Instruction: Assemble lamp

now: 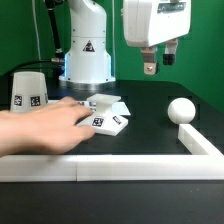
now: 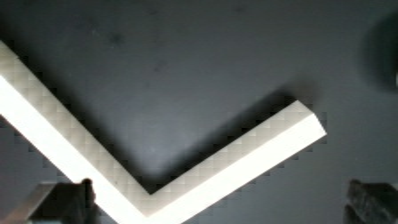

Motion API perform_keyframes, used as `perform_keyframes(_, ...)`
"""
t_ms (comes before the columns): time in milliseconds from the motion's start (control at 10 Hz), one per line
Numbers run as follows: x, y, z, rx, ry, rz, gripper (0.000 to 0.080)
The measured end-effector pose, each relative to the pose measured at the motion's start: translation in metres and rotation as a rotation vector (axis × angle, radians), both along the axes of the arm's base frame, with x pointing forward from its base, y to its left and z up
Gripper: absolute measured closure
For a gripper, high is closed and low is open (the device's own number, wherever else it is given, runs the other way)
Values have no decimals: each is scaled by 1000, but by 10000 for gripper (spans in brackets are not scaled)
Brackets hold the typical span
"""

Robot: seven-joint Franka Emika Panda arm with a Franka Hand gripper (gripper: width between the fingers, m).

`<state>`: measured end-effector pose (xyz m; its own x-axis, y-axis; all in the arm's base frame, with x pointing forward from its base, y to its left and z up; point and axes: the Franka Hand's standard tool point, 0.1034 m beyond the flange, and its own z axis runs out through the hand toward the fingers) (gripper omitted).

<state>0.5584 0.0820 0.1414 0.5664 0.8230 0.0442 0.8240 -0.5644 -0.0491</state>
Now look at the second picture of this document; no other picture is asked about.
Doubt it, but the white L-shaped corner fence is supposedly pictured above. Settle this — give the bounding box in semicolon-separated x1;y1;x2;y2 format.
0;42;327;224

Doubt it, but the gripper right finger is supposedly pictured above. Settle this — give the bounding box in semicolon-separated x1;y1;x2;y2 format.
343;180;398;224

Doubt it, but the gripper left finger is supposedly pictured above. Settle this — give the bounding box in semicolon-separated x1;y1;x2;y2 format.
0;178;100;224

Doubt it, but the white lamp bulb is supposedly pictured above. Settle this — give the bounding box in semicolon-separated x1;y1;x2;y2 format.
363;10;398;94

